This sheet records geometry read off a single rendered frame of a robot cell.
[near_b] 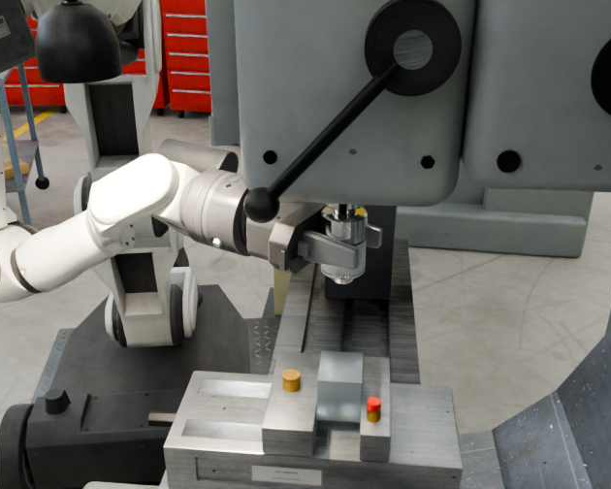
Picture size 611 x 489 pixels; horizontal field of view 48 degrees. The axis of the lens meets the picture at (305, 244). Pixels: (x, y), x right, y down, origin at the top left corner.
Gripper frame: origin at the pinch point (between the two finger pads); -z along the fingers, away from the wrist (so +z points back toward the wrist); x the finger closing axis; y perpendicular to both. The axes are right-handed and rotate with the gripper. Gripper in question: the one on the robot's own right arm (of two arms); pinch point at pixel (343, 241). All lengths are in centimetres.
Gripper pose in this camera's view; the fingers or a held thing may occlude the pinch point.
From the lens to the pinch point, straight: 71.1
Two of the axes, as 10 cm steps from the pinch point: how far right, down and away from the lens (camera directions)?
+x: 5.1, -3.9, 7.7
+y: -0.1, 8.9, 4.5
